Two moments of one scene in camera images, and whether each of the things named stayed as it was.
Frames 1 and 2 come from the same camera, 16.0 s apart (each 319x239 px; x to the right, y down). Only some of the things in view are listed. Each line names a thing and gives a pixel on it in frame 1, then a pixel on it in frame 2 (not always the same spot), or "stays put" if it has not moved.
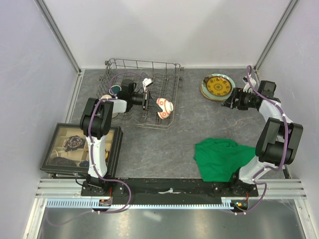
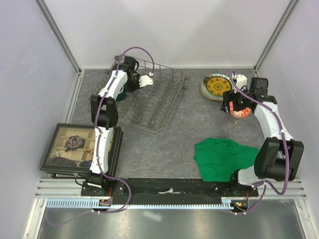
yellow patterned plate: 219,86 stays put
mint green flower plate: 204,85 stays put
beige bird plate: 210,98 stays put
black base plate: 165,188 stays put
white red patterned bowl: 166,106 to 240,114
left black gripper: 146,100 to 136,87
